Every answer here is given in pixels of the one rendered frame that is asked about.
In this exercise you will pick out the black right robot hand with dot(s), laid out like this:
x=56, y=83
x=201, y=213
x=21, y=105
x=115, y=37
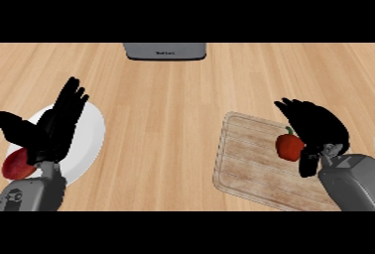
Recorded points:
x=318, y=125

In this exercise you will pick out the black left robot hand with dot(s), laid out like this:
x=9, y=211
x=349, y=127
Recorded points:
x=58, y=125

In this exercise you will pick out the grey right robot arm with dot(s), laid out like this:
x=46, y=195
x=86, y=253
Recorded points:
x=349, y=182

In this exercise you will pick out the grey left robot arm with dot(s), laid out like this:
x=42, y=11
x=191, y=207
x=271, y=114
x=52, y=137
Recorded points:
x=37, y=191

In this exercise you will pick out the red bell pepper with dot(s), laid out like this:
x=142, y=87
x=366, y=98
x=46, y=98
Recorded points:
x=288, y=147

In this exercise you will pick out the wooden cutting board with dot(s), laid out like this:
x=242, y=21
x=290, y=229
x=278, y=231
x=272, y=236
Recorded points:
x=259, y=165

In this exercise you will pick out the white round plate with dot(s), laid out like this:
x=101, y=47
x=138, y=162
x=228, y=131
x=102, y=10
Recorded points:
x=87, y=139

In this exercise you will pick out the red mango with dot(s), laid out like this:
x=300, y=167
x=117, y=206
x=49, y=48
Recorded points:
x=17, y=165

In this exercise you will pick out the grey appliance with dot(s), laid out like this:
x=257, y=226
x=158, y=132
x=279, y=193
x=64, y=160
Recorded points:
x=164, y=51

